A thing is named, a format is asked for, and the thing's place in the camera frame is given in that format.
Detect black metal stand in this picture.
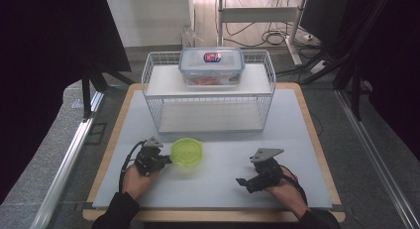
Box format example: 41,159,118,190
298,0,394,122
78,50,137,122

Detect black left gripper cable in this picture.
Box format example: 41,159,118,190
118,140,147,194

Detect aluminium floor rail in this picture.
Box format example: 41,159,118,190
334,89,420,229
30,90,105,229

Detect white power strip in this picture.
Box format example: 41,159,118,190
309,59,329,75

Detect person's left hand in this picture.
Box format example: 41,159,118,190
121,164,161,201

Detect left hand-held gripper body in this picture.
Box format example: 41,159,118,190
134,137,167,176

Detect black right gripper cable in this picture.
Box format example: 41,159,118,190
279,164,309,206

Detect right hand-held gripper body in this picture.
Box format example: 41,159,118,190
246,148,285,194

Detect green plastic bowl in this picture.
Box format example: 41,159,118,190
169,137,204,168

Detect person's right hand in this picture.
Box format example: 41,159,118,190
264,174,310,221

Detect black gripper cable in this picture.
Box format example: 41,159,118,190
118,140,147,194
279,164,309,206

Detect grey table mat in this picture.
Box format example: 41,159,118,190
92,88,333,210

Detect clear plastic bottle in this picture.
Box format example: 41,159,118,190
180,23,205,51

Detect white wire shelf rack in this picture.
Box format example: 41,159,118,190
141,49,277,135

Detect clear lidded food container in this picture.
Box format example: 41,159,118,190
178,47,247,87

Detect white desk frame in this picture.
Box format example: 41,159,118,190
215,0,309,67

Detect black floor cables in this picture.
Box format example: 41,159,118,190
224,22,326,59

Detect black curtain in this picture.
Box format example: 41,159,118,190
333,0,420,163
0,0,133,205

